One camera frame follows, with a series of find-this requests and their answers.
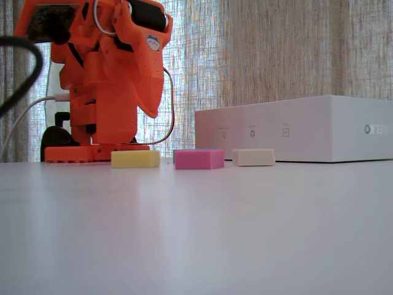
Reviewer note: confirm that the cream foam cuboid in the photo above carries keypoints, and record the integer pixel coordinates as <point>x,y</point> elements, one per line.
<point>253,157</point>

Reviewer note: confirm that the yellow foam cuboid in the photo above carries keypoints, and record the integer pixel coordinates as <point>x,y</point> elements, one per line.
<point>135,159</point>

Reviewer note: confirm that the orange gripper with servo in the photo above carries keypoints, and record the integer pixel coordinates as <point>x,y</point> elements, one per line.
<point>149,78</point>

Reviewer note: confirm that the white cardboard box bin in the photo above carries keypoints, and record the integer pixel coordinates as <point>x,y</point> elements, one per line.
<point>307,132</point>

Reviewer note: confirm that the black table clamp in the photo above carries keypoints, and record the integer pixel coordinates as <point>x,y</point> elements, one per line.
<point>56,138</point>

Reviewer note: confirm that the pink foam cuboid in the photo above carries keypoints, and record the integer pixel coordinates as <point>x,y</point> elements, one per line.
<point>198,159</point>

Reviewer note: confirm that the wrist camera on orange mount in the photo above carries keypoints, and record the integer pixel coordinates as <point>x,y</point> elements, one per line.
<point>49,21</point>

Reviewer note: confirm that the orange robot base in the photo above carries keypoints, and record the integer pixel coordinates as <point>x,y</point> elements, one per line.
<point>104,116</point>

